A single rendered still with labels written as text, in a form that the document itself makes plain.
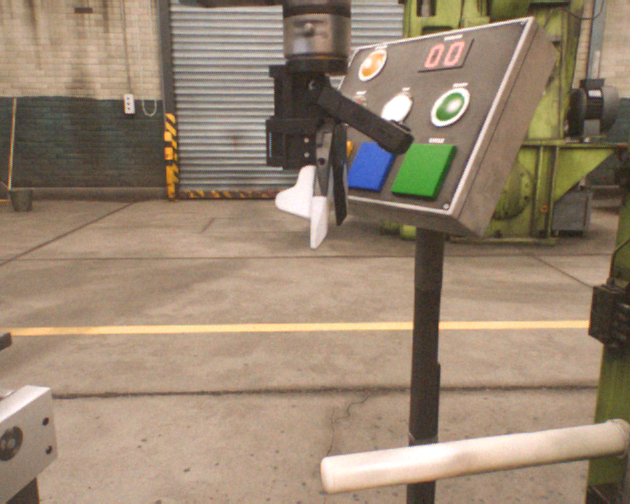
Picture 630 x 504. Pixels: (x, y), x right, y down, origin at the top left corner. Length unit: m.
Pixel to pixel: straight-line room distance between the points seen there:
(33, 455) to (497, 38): 0.75
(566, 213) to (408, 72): 5.03
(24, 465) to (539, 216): 5.04
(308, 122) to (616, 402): 0.62
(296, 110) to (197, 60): 7.75
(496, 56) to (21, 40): 8.60
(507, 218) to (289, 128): 4.78
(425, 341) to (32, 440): 0.59
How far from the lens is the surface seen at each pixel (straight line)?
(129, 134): 8.58
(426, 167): 0.73
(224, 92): 8.27
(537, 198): 5.33
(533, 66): 0.80
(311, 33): 0.61
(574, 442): 0.88
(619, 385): 0.94
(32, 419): 0.69
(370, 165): 0.80
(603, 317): 0.89
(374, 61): 0.94
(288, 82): 0.63
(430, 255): 0.90
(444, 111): 0.77
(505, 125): 0.75
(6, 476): 0.69
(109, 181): 8.72
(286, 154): 0.61
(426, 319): 0.93
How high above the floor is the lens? 1.06
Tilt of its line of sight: 13 degrees down
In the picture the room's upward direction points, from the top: straight up
